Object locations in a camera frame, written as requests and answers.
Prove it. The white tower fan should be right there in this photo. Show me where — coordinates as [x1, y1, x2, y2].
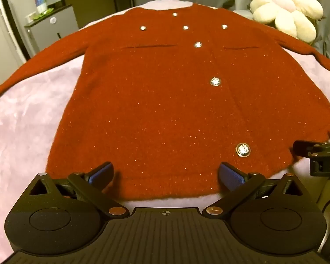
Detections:
[0, 0, 27, 64]

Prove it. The green tray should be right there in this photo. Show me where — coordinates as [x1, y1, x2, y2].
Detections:
[34, 7, 56, 20]

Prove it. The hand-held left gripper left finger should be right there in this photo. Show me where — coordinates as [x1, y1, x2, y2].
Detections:
[22, 162, 128, 216]

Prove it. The red knit button cardigan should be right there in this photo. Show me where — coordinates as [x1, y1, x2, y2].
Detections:
[0, 3, 330, 200]

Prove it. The cream flower plush toy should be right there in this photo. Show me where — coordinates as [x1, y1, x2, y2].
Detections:
[249, 0, 324, 43]

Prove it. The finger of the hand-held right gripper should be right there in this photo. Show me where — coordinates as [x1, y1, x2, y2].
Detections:
[293, 140, 324, 158]

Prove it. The grey plush cushion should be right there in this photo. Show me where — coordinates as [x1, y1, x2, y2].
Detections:
[232, 0, 264, 20]

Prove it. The grey drawer cabinet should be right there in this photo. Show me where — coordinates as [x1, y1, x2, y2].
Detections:
[24, 5, 81, 53]

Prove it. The pink fleece blanket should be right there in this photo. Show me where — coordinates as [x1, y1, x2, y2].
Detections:
[0, 0, 330, 264]

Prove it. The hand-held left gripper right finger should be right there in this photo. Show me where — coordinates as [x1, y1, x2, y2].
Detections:
[205, 162, 310, 216]

